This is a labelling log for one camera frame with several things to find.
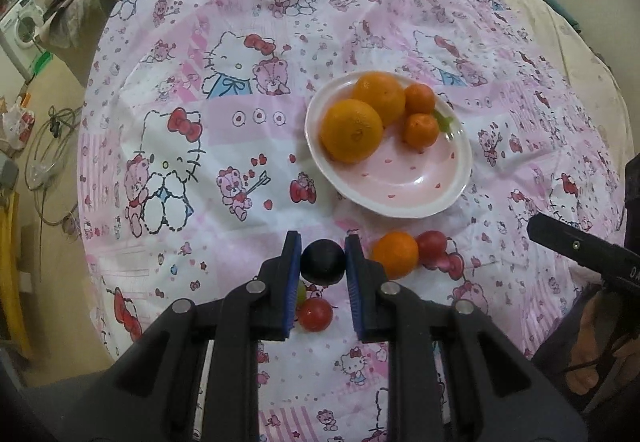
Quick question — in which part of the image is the dark plum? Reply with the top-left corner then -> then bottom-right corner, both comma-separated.
300,238 -> 347,285

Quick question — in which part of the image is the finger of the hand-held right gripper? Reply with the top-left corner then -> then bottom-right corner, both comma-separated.
624,161 -> 640,230
527,214 -> 610,269

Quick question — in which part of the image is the pink dotted plate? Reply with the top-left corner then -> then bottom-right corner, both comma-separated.
304,71 -> 473,219

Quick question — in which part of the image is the person's bare foot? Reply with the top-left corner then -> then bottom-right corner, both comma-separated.
569,296 -> 637,396

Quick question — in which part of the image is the white washing machine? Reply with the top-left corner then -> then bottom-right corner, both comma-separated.
0,0 -> 47,74

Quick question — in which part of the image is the small tangerine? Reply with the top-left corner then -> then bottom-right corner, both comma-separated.
404,83 -> 437,115
371,231 -> 420,280
402,113 -> 441,151

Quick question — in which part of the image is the large orange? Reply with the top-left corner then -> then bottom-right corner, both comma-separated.
320,99 -> 384,164
351,71 -> 407,128

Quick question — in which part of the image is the green dustpan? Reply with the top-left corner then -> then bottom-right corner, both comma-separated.
27,51 -> 54,76

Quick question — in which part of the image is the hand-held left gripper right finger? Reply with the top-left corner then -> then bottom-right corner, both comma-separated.
344,233 -> 589,442

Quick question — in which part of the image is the coiled hose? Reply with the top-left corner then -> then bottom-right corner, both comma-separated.
24,106 -> 85,229

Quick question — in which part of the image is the white red plastic bag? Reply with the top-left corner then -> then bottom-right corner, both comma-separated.
1,97 -> 37,151

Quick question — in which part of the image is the grey box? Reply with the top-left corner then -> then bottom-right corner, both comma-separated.
0,157 -> 19,189

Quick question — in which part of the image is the pink cartoon printed blanket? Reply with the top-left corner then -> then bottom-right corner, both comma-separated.
75,0 -> 627,442

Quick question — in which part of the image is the red tomato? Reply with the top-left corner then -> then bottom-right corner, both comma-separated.
298,297 -> 334,333
416,230 -> 447,268

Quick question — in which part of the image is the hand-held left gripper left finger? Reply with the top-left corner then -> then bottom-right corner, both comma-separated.
107,230 -> 303,442

